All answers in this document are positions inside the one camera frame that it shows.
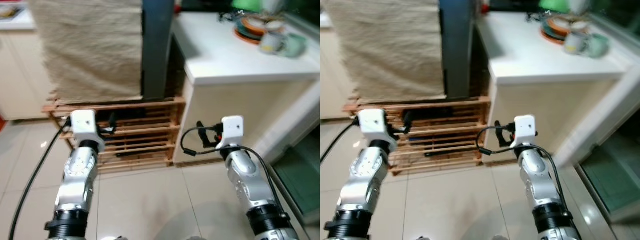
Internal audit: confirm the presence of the white framed glass door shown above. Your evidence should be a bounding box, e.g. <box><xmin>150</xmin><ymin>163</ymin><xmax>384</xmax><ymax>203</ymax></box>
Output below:
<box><xmin>250</xmin><ymin>82</ymin><xmax>321</xmax><ymax>226</ymax></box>
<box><xmin>552</xmin><ymin>65</ymin><xmax>640</xmax><ymax>224</ymax></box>

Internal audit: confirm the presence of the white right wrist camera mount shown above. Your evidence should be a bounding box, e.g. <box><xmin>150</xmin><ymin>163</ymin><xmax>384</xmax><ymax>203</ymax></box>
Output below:
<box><xmin>218</xmin><ymin>115</ymin><xmax>245</xmax><ymax>151</ymax></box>
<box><xmin>512</xmin><ymin>114</ymin><xmax>537</xmax><ymax>149</ymax></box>

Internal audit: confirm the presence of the stack of coloured plates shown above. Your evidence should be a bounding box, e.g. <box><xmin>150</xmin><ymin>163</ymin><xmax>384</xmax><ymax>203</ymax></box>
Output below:
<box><xmin>539</xmin><ymin>15</ymin><xmax>589</xmax><ymax>46</ymax></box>
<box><xmin>233</xmin><ymin>15</ymin><xmax>282</xmax><ymax>46</ymax></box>

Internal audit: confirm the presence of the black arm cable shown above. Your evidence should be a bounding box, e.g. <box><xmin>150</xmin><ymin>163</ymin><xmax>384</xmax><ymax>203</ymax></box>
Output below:
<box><xmin>7</xmin><ymin>117</ymin><xmax>74</xmax><ymax>240</ymax></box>
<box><xmin>179</xmin><ymin>126</ymin><xmax>284</xmax><ymax>217</ymax></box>
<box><xmin>475</xmin><ymin>126</ymin><xmax>571</xmax><ymax>217</ymax></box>
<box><xmin>320</xmin><ymin>117</ymin><xmax>361</xmax><ymax>167</ymax></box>

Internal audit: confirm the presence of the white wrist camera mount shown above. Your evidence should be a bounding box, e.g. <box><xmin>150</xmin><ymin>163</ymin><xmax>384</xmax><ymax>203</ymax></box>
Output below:
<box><xmin>69</xmin><ymin>109</ymin><xmax>106</xmax><ymax>152</ymax></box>
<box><xmin>218</xmin><ymin>115</ymin><xmax>245</xmax><ymax>151</ymax></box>
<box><xmin>357</xmin><ymin>108</ymin><xmax>394</xmax><ymax>151</ymax></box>
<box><xmin>512</xmin><ymin>114</ymin><xmax>537</xmax><ymax>149</ymax></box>

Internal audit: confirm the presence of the grey mug with yellow print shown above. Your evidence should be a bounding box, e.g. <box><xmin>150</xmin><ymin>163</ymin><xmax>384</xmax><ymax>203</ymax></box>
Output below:
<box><xmin>258</xmin><ymin>32</ymin><xmax>286</xmax><ymax>55</ymax></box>
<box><xmin>563</xmin><ymin>32</ymin><xmax>591</xmax><ymax>55</ymax></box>

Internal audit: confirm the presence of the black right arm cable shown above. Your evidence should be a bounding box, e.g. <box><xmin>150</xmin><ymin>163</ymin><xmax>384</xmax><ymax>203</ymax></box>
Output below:
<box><xmin>475</xmin><ymin>126</ymin><xmax>571</xmax><ymax>217</ymax></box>
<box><xmin>179</xmin><ymin>126</ymin><xmax>284</xmax><ymax>217</ymax></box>

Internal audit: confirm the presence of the bright green object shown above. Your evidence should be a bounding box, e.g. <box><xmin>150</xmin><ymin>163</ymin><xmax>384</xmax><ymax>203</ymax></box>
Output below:
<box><xmin>538</xmin><ymin>0</ymin><xmax>571</xmax><ymax>15</ymax></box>
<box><xmin>232</xmin><ymin>0</ymin><xmax>261</xmax><ymax>14</ymax></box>

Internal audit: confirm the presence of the dark grey upright panel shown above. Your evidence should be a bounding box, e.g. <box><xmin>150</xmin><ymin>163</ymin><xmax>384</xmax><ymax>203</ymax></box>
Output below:
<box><xmin>141</xmin><ymin>0</ymin><xmax>176</xmax><ymax>101</ymax></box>
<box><xmin>439</xmin><ymin>0</ymin><xmax>477</xmax><ymax>99</ymax></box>

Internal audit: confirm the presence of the beige kitchen cabinet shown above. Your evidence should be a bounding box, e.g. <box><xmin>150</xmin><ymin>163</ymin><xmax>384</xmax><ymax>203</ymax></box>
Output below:
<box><xmin>0</xmin><ymin>2</ymin><xmax>54</xmax><ymax>122</ymax></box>
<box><xmin>320</xmin><ymin>12</ymin><xmax>352</xmax><ymax>122</ymax></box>

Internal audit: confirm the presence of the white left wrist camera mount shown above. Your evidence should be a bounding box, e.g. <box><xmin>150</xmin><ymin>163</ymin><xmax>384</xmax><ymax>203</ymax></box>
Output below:
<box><xmin>69</xmin><ymin>109</ymin><xmax>106</xmax><ymax>152</ymax></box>
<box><xmin>357</xmin><ymin>108</ymin><xmax>394</xmax><ymax>151</ymax></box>

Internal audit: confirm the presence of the white kitchen counter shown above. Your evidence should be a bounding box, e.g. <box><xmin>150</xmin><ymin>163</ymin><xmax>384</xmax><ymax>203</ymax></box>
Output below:
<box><xmin>172</xmin><ymin>12</ymin><xmax>321</xmax><ymax>167</ymax></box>
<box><xmin>475</xmin><ymin>12</ymin><xmax>640</xmax><ymax>168</ymax></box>

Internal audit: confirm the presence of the pale green mug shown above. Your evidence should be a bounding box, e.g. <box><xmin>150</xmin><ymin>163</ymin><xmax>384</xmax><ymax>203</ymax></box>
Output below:
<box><xmin>587</xmin><ymin>33</ymin><xmax>611</xmax><ymax>59</ymax></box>
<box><xmin>282</xmin><ymin>33</ymin><xmax>308</xmax><ymax>59</ymax></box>

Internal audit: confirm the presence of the wooden slatted rack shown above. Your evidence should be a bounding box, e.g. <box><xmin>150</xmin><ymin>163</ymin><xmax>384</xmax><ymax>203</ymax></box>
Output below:
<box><xmin>342</xmin><ymin>94</ymin><xmax>494</xmax><ymax>177</ymax></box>
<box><xmin>42</xmin><ymin>94</ymin><xmax>187</xmax><ymax>174</ymax></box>

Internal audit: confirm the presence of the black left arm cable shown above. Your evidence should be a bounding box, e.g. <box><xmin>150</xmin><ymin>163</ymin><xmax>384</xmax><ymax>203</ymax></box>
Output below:
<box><xmin>320</xmin><ymin>117</ymin><xmax>361</xmax><ymax>167</ymax></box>
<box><xmin>7</xmin><ymin>117</ymin><xmax>74</xmax><ymax>240</ymax></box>

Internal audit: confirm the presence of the beige hanging towel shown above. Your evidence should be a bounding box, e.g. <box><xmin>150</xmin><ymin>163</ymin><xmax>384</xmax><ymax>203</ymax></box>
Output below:
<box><xmin>324</xmin><ymin>0</ymin><xmax>447</xmax><ymax>104</ymax></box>
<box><xmin>29</xmin><ymin>0</ymin><xmax>144</xmax><ymax>104</ymax></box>

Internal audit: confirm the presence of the small dark yellow object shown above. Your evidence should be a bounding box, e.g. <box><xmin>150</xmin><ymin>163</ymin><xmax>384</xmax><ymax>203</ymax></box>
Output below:
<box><xmin>0</xmin><ymin>4</ymin><xmax>24</xmax><ymax>21</ymax></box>

